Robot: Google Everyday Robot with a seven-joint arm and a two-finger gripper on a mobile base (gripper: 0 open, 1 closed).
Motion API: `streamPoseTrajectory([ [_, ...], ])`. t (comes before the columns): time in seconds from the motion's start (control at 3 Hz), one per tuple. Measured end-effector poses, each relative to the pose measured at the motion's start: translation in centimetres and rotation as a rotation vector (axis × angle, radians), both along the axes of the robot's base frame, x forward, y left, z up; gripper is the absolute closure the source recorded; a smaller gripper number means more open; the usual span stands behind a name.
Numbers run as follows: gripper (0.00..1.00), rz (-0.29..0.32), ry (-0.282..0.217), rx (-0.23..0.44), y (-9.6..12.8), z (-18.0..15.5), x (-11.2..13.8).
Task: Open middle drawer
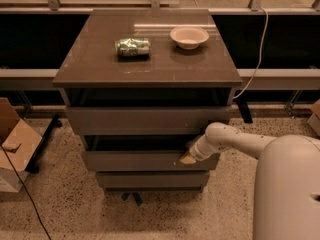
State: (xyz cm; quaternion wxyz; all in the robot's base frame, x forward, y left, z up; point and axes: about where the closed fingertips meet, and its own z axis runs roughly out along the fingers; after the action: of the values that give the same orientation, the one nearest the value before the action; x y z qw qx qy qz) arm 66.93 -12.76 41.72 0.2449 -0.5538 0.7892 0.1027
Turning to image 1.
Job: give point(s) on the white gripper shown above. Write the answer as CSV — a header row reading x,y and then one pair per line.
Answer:
x,y
199,151

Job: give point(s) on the grey drawer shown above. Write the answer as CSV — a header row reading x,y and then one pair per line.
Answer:
x,y
144,120
141,153
182,179

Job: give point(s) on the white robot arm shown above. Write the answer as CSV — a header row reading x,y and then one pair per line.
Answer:
x,y
287,179

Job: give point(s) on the grey bottom drawer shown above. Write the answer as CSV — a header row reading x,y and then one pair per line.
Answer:
x,y
182,179

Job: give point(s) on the grey drawer cabinet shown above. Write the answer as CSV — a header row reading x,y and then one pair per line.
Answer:
x,y
94,75

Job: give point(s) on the grey top drawer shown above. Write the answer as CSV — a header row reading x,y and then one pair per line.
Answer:
x,y
144,120

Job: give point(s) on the black stand foot right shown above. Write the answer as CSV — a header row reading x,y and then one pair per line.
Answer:
x,y
244,111

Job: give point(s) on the black stand foot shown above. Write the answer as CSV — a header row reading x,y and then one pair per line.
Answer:
x,y
244,111
32,166

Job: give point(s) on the white paper bowl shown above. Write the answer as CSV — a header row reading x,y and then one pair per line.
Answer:
x,y
189,38

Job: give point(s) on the crushed green soda can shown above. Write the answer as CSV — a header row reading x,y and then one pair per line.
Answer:
x,y
132,47

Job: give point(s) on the cardboard box right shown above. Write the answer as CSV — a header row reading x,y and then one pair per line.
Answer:
x,y
314,120

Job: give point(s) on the cardboard box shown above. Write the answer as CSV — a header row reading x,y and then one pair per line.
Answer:
x,y
314,120
20,141

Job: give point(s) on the black stand foot left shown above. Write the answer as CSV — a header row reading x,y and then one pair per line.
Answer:
x,y
32,166

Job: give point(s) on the cardboard box left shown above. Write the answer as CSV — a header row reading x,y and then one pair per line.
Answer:
x,y
20,141

